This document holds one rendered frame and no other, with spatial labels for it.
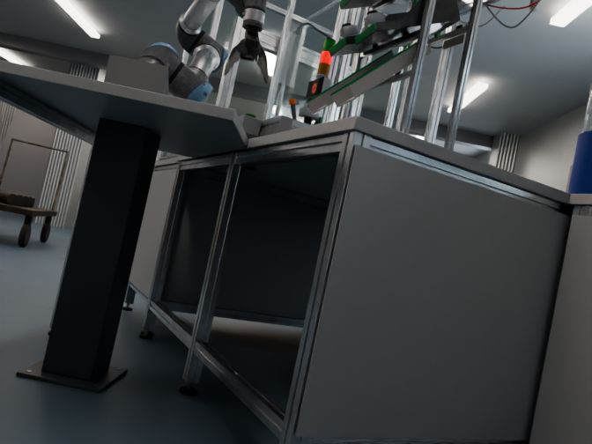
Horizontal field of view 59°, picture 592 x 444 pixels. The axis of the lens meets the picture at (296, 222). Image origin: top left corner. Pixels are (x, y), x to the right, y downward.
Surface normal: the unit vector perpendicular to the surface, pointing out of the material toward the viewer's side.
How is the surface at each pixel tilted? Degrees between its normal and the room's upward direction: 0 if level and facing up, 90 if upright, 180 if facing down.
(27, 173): 76
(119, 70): 90
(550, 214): 90
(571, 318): 90
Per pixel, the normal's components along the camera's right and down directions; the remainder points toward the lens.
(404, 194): 0.46, 0.06
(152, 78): 0.01, -0.04
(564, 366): -0.87, -0.20
